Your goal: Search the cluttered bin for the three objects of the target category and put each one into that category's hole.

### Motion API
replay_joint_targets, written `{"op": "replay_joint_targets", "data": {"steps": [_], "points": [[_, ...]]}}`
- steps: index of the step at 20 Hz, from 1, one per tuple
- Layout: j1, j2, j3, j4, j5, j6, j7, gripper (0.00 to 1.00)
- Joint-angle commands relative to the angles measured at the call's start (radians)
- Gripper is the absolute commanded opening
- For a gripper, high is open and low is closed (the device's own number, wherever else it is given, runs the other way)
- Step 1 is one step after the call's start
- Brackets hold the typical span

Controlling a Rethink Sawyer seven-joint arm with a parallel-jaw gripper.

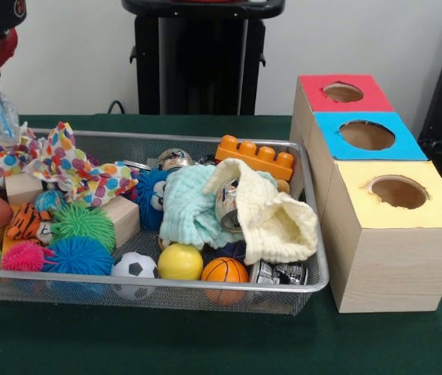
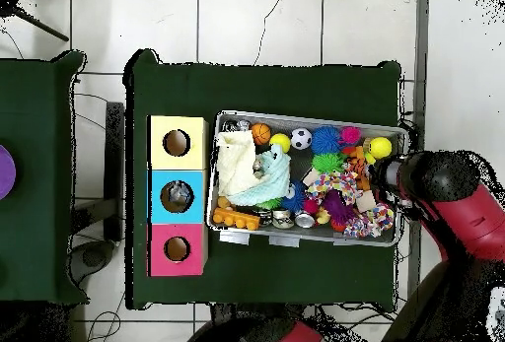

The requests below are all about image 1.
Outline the clear plastic packet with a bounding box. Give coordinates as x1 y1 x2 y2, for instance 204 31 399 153
0 89 21 141

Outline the mint green cloth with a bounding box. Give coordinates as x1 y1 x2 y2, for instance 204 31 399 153
159 164 242 251

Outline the orange rubber toy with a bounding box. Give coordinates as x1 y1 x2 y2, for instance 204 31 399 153
216 134 297 183

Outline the cream yellow cloth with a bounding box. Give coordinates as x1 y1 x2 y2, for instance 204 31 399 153
204 158 321 266

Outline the clear mesh bin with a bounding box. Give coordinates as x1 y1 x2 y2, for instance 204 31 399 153
0 127 330 316

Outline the wooden box with three holes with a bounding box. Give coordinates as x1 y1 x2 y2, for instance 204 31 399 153
292 73 442 314

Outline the polka dot cloth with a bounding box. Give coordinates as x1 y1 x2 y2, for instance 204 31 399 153
0 121 138 208

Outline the pink spiky ball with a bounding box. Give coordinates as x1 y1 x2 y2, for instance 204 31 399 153
1 240 54 273

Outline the green spiky ball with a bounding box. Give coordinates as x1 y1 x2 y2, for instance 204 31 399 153
52 202 117 251

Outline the blue spiky ball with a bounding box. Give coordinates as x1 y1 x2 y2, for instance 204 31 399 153
44 237 116 276

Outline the small soccer ball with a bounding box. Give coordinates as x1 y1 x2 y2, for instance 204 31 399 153
112 251 160 302

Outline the yellow ball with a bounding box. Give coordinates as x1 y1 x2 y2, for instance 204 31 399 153
158 243 205 281

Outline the silver can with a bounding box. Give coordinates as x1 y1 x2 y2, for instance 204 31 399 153
216 178 246 234

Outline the small orange basketball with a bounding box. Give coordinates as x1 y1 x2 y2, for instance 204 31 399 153
201 257 249 305

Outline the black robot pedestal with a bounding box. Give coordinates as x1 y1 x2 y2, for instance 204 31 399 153
121 0 286 117

